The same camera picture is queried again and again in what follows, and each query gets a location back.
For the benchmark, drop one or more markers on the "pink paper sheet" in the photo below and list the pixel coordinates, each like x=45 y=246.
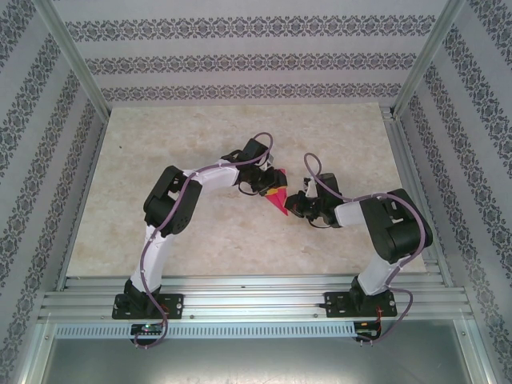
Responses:
x=280 y=202

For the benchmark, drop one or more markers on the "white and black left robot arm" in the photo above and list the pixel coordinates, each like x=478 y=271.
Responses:
x=218 y=180

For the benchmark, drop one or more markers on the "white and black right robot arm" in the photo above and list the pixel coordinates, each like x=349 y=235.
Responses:
x=348 y=212

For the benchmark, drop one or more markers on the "grey metal sheet panel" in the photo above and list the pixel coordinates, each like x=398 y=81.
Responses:
x=256 y=362

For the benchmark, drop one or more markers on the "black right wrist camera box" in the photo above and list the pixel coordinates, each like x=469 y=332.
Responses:
x=328 y=185

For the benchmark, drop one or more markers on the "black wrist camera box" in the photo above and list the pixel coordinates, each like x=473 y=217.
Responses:
x=256 y=150
x=328 y=185

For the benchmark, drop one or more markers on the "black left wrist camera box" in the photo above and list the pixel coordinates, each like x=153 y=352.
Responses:
x=256 y=150

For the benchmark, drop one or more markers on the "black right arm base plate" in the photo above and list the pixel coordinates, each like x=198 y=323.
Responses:
x=334 y=304

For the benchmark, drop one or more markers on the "aluminium mounting rail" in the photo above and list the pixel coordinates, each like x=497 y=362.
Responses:
x=256 y=298

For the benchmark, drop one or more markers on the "aluminium side rail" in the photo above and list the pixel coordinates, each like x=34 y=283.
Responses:
x=416 y=160
x=82 y=208

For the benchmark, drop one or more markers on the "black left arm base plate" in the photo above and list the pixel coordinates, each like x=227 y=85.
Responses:
x=176 y=306

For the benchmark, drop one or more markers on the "aluminium frame post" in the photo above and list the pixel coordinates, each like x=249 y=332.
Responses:
x=72 y=60
x=428 y=60

